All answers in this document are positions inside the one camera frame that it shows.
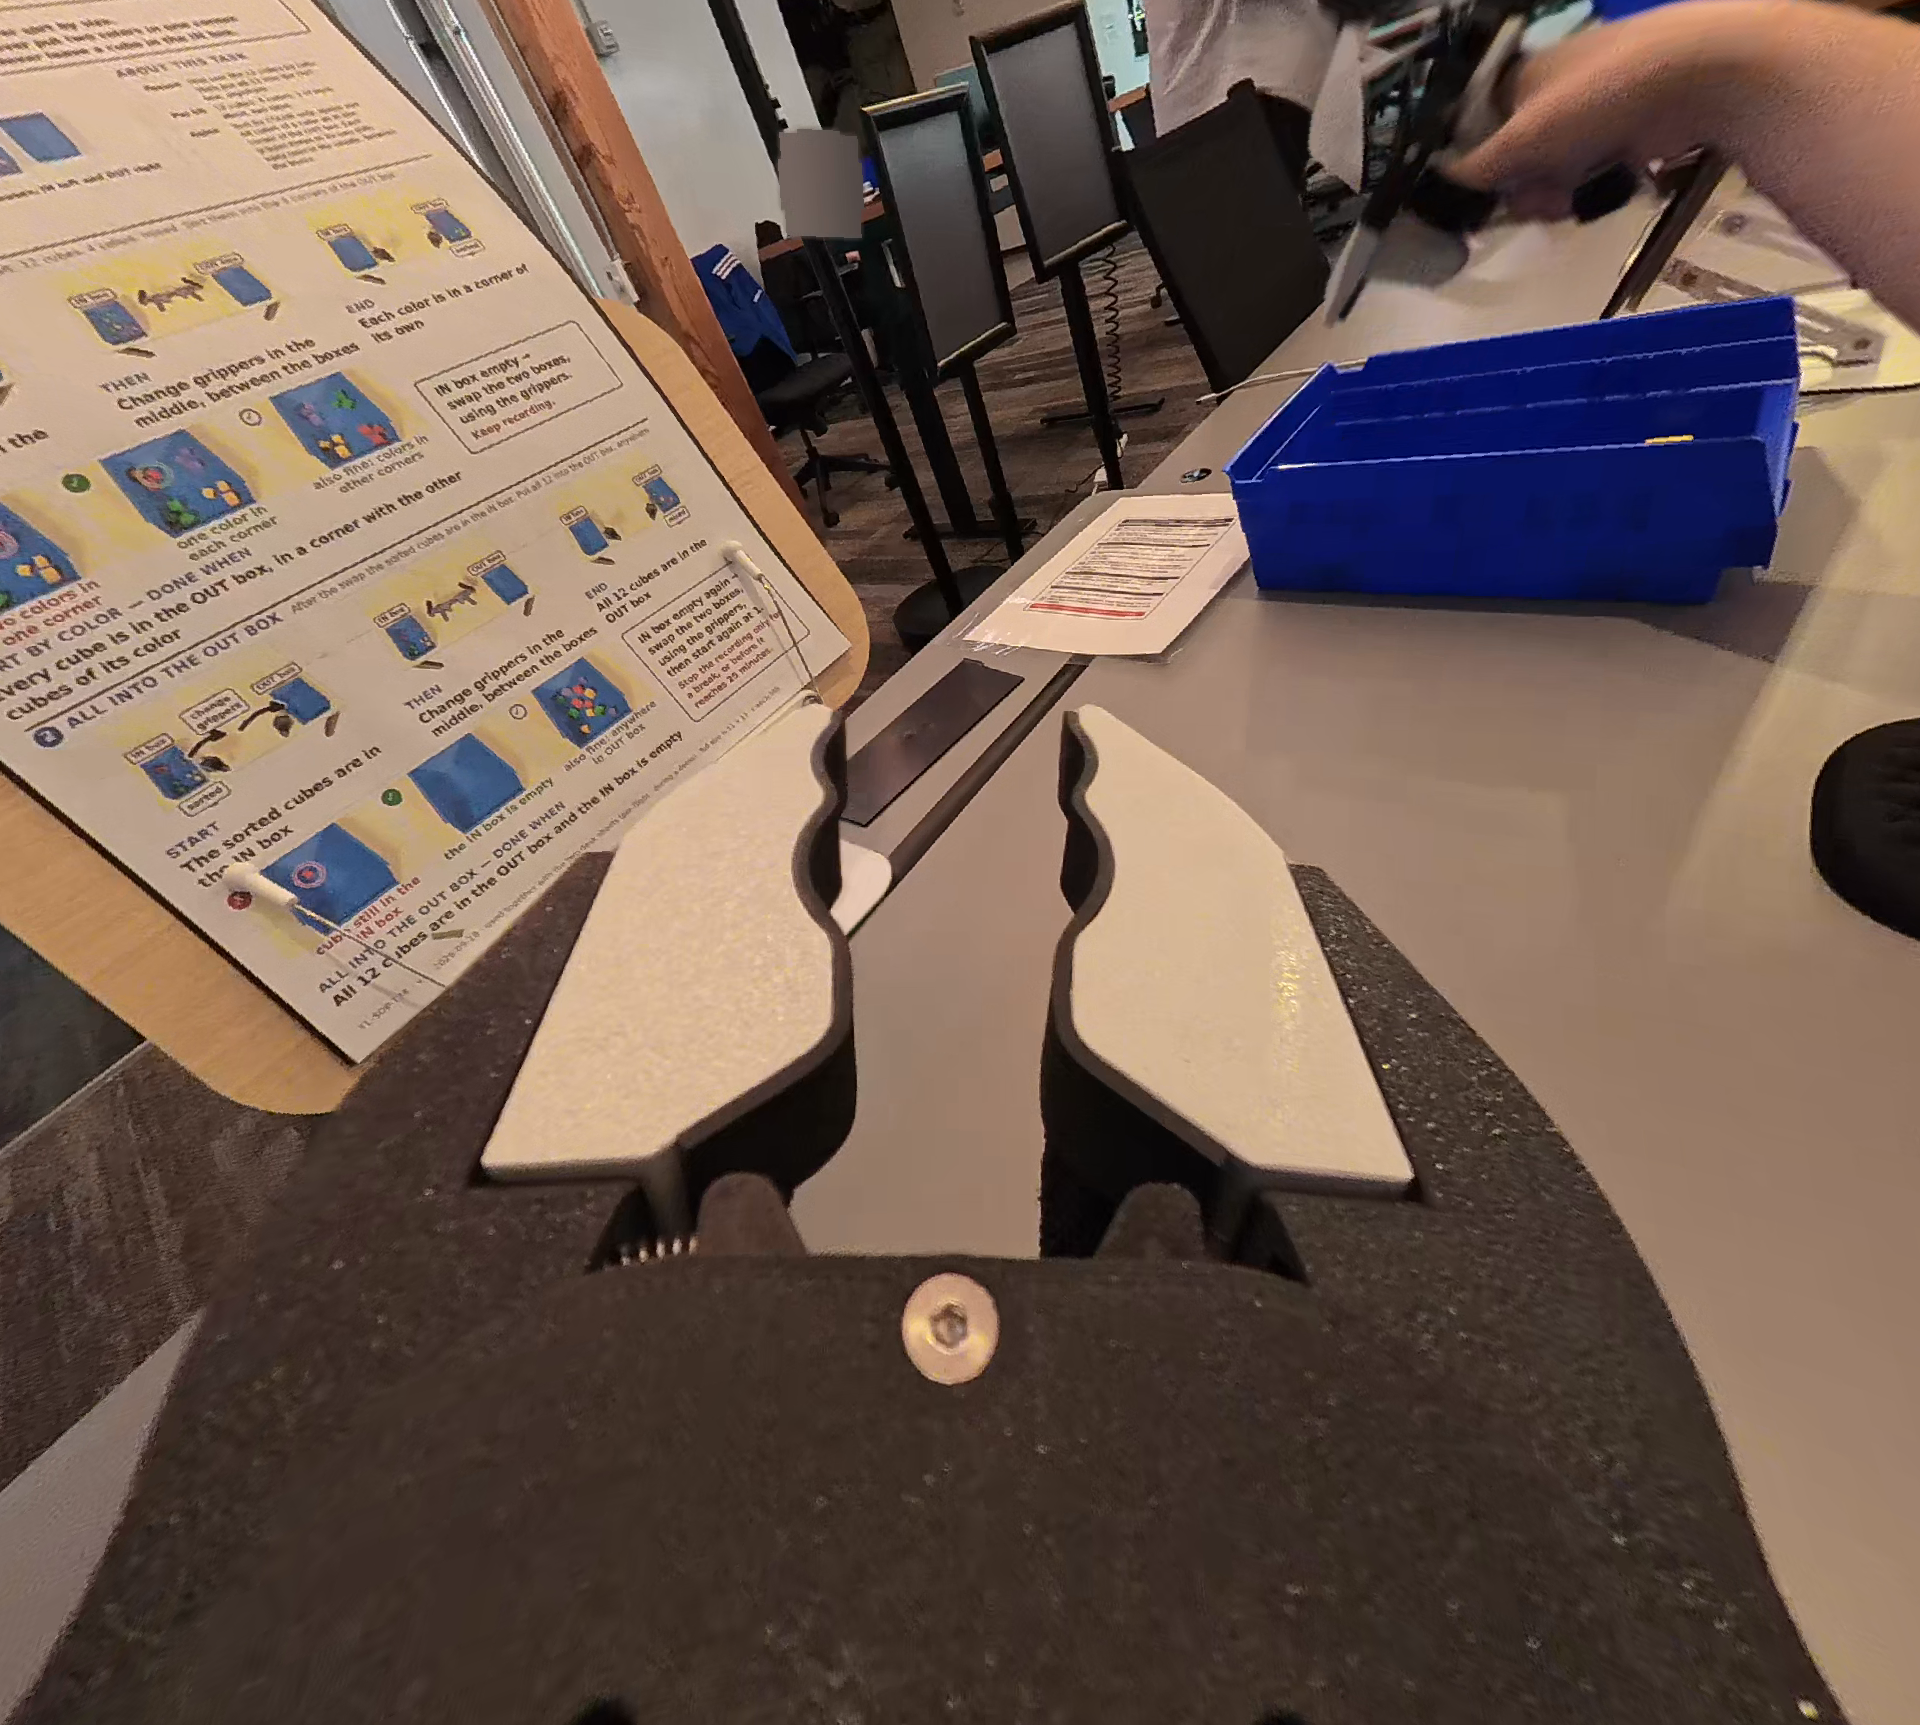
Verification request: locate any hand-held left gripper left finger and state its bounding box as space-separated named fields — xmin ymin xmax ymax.
xmin=480 ymin=702 xmax=857 ymax=1253

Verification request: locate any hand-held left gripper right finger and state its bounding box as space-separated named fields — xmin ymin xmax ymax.
xmin=1039 ymin=706 xmax=1419 ymax=1253

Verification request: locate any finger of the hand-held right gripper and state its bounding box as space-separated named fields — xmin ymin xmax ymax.
xmin=1308 ymin=26 xmax=1370 ymax=200
xmin=1325 ymin=208 xmax=1473 ymax=325

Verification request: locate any person's right forearm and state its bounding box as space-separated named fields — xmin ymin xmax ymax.
xmin=1711 ymin=0 xmax=1920 ymax=333

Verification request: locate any black display on stand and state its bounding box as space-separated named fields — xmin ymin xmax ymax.
xmin=862 ymin=88 xmax=1035 ymax=556
xmin=965 ymin=0 xmax=1164 ymax=490

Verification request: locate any black desk inlay plate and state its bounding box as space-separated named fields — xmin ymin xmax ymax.
xmin=838 ymin=661 xmax=1028 ymax=827

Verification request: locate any paper in plastic sleeve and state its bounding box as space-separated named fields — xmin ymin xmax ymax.
xmin=962 ymin=494 xmax=1253 ymax=661

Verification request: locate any wooden display board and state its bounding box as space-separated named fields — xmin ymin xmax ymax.
xmin=0 ymin=298 xmax=874 ymax=1113

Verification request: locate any printed instruction sheet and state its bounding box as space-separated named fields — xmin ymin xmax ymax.
xmin=0 ymin=0 xmax=849 ymax=1060

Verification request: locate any blue jacket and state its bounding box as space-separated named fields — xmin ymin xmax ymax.
xmin=687 ymin=245 xmax=796 ymax=363

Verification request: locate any wooden column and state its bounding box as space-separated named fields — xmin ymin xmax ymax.
xmin=376 ymin=0 xmax=792 ymax=465

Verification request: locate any black coiled cable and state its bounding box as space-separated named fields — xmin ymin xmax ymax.
xmin=1095 ymin=255 xmax=1130 ymax=465

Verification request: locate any white pin on wire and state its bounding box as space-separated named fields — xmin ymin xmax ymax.
xmin=720 ymin=535 xmax=819 ymax=692
xmin=239 ymin=866 xmax=340 ymax=932

